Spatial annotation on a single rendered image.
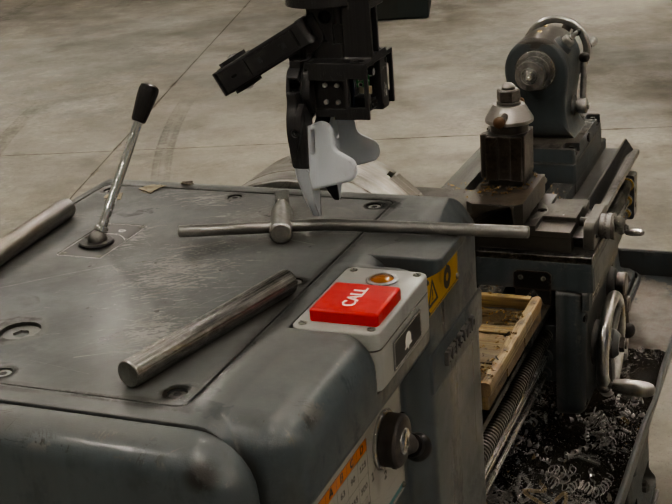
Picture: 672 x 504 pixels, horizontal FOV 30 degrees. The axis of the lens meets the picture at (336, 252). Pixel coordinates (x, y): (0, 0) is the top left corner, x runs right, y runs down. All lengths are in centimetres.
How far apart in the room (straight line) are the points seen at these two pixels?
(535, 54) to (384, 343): 163
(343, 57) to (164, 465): 45
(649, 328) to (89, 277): 172
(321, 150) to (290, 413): 35
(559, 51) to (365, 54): 146
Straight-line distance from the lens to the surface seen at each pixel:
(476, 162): 274
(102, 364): 100
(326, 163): 117
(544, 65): 257
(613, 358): 218
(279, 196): 129
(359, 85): 116
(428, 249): 117
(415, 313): 108
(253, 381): 94
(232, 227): 122
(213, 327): 100
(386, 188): 149
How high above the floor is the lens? 167
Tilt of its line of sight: 21 degrees down
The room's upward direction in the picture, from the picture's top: 4 degrees counter-clockwise
